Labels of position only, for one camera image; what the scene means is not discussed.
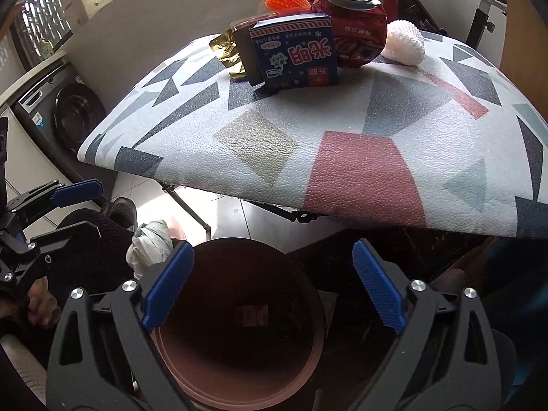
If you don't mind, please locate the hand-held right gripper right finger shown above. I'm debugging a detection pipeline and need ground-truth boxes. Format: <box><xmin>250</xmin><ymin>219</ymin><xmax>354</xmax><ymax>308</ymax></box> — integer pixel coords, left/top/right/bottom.
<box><xmin>352</xmin><ymin>239</ymin><xmax>502</xmax><ymax>411</ymax></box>

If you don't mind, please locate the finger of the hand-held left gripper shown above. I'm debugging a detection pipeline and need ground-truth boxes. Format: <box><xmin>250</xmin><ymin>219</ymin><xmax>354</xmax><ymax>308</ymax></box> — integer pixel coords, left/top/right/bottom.
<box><xmin>28</xmin><ymin>220</ymin><xmax>103</xmax><ymax>266</ymax></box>
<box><xmin>8</xmin><ymin>180</ymin><xmax>103</xmax><ymax>219</ymax></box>

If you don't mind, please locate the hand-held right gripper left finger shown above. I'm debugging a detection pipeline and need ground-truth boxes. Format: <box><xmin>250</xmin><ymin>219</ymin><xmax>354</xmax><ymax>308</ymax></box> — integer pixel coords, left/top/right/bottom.
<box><xmin>46</xmin><ymin>240</ymin><xmax>195</xmax><ymax>411</ymax></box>

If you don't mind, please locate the brown plastic bin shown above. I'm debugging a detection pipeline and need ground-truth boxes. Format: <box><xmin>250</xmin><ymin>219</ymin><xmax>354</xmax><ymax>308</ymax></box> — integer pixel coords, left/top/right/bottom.
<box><xmin>150</xmin><ymin>236</ymin><xmax>328</xmax><ymax>411</ymax></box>

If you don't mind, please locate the gold foil wrapper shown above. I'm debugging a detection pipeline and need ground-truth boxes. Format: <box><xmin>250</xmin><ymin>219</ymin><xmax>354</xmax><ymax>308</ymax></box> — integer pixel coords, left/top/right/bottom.
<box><xmin>208</xmin><ymin>28</ymin><xmax>249</xmax><ymax>80</ymax></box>

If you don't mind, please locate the white foam fruit net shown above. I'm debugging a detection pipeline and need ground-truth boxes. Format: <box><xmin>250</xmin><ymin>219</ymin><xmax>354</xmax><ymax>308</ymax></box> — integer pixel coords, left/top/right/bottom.
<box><xmin>380</xmin><ymin>20</ymin><xmax>426</xmax><ymax>67</ymax></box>

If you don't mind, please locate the blue printed carton box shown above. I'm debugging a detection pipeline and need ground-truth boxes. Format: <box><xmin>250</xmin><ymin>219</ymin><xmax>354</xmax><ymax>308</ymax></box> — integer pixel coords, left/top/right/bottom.
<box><xmin>248</xmin><ymin>14</ymin><xmax>339</xmax><ymax>90</ymax></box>

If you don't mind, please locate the red snack bag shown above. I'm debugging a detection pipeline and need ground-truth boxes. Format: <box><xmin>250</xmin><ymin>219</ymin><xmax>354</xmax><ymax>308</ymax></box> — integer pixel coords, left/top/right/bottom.
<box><xmin>310</xmin><ymin>0</ymin><xmax>388</xmax><ymax>70</ymax></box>

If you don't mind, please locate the person's left forearm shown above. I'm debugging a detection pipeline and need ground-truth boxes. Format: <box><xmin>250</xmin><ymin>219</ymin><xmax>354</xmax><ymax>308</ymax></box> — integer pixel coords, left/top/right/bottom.
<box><xmin>0</xmin><ymin>308</ymin><xmax>50</xmax><ymax>411</ymax></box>

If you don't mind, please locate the person's left hand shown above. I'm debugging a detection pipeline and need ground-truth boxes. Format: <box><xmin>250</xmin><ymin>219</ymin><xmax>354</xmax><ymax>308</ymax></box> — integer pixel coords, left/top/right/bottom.
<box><xmin>23</xmin><ymin>276</ymin><xmax>61</xmax><ymax>330</ymax></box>

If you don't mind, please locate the black ribbed cloth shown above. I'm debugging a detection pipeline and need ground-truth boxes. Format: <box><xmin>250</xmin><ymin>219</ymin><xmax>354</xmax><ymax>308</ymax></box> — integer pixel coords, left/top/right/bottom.
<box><xmin>55</xmin><ymin>209</ymin><xmax>144</xmax><ymax>328</ymax></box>

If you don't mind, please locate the white plastic bag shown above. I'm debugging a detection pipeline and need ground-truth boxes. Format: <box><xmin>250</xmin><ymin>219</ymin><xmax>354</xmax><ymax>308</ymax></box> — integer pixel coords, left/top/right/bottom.
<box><xmin>126</xmin><ymin>219</ymin><xmax>187</xmax><ymax>281</ymax></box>

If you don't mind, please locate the grey washing machine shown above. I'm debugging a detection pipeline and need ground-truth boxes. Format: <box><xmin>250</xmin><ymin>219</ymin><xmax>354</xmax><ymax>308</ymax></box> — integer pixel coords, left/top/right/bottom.
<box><xmin>11</xmin><ymin>62</ymin><xmax>108</xmax><ymax>167</ymax></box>

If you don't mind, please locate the person's blue trouser leg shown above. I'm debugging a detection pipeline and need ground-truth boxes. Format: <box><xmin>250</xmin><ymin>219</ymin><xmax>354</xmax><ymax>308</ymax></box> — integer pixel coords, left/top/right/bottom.
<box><xmin>466</xmin><ymin>231</ymin><xmax>548</xmax><ymax>411</ymax></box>

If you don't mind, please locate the table with geometric cloth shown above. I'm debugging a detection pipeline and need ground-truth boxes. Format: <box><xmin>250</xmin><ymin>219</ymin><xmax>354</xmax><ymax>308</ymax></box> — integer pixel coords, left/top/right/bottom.
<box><xmin>77</xmin><ymin>30</ymin><xmax>548</xmax><ymax>239</ymax></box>

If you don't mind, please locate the patterned window grille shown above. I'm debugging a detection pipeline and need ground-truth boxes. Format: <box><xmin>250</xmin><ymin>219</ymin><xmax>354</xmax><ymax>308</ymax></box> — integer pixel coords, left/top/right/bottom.
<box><xmin>9</xmin><ymin>0</ymin><xmax>74</xmax><ymax>64</ymax></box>

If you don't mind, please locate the wooden panel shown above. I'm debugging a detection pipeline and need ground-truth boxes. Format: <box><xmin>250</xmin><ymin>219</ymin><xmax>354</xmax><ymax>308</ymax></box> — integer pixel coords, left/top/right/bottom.
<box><xmin>499</xmin><ymin>0</ymin><xmax>548</xmax><ymax>90</ymax></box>

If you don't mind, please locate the black folding table frame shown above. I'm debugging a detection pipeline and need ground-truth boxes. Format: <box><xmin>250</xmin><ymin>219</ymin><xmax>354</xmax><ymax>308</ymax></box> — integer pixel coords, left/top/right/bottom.
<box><xmin>160</xmin><ymin>182</ymin><xmax>343</xmax><ymax>241</ymax></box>

